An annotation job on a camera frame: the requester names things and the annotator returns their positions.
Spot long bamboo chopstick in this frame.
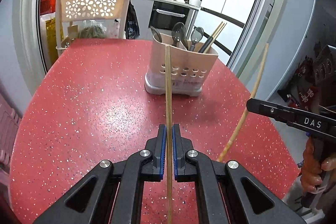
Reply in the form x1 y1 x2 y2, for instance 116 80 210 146
216 43 271 163

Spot beige plastic utensil holder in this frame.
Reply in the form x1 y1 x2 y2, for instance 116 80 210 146
145 34 218 97

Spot steel spoon dark handle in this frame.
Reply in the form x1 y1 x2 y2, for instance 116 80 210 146
189 27 204 52

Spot person's right hand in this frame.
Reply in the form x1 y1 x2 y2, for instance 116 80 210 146
300 138 336 193

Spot black plastic bag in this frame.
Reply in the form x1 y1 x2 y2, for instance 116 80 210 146
125 1 140 40

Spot pink plastic stool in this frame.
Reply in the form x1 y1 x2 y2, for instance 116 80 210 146
0 96 22 166

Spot black built-in oven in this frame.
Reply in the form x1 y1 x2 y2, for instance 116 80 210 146
149 1 190 31

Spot beige flower-pattern storage cart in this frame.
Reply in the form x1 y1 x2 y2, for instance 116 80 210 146
55 0 130 56

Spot white rice cooker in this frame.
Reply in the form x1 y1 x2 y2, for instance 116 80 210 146
189 0 202 7

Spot red plastic basket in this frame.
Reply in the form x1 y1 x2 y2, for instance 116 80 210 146
39 0 56 15

